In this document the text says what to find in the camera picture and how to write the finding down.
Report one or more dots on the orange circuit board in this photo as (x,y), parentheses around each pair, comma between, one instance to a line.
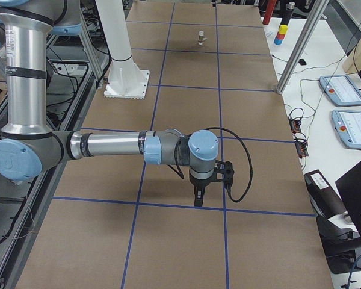
(301,149)
(295,125)

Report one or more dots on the aluminium frame post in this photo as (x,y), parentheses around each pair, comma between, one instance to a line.
(303,39)

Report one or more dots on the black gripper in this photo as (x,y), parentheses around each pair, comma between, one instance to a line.
(200,182)

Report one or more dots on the small black box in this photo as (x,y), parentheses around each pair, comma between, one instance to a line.
(302,62)

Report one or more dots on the teach pendant tablet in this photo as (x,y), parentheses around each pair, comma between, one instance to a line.
(341,90)
(348,127)

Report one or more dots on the black cylinder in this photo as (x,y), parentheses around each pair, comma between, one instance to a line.
(288,12)

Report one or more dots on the black monitor stand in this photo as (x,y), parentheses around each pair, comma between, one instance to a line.
(341,246)

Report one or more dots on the black monitor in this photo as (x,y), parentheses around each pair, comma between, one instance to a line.
(349,188)

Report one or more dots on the near orange circuit board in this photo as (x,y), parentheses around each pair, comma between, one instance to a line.
(301,149)

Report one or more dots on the near teach pendant tablet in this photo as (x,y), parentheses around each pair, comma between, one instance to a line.
(348,127)

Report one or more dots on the white PPR ball valve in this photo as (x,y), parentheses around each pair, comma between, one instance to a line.
(201,37)

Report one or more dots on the red block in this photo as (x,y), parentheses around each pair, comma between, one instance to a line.
(280,36)

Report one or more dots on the yellow block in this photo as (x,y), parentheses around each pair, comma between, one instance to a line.
(283,29)

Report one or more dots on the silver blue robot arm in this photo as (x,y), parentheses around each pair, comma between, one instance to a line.
(29,147)

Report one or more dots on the white camera mast with base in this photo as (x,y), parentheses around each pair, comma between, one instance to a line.
(125,79)

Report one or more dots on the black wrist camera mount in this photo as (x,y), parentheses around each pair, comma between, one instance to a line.
(223,172)

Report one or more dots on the blue block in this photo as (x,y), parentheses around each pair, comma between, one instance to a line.
(278,41)

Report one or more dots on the far teach pendant tablet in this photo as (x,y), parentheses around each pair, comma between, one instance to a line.
(341,90)

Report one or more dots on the red cylinder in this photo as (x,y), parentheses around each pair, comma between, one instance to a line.
(269,11)

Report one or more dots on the far orange circuit board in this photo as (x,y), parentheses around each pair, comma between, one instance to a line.
(295,125)

